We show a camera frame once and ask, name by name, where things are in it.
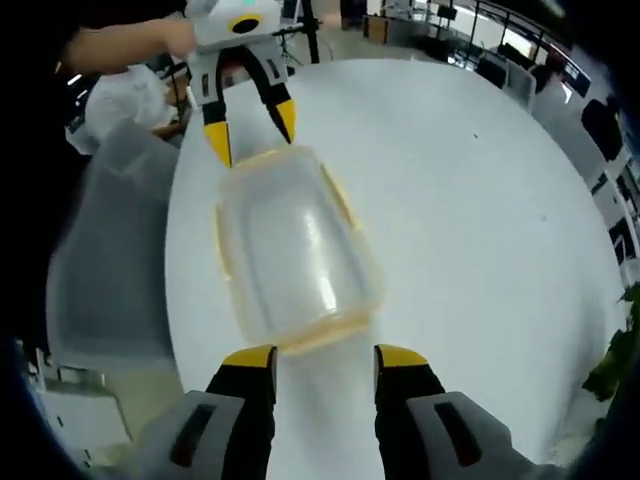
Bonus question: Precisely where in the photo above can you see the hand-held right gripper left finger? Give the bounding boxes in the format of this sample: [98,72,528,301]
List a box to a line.
[164,344,279,480]

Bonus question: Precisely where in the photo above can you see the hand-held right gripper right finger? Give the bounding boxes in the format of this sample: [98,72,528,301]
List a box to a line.
[373,343,524,480]

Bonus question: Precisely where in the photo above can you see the clear box with yellow buckles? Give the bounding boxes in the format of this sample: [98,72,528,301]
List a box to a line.
[213,144,387,357]

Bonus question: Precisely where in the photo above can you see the black stand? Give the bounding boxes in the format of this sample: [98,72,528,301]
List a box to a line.
[272,0,332,65]

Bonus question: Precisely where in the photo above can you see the cardboard box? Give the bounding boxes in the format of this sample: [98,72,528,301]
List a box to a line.
[361,13,395,45]

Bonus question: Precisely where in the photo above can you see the white furniture unit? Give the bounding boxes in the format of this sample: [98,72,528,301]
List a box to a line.
[14,339,132,464]

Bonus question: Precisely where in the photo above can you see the grey mesh office chair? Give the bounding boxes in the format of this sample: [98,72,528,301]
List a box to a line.
[45,118,194,374]

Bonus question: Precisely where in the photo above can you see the green potted plant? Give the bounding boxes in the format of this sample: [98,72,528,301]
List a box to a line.
[581,280,640,404]

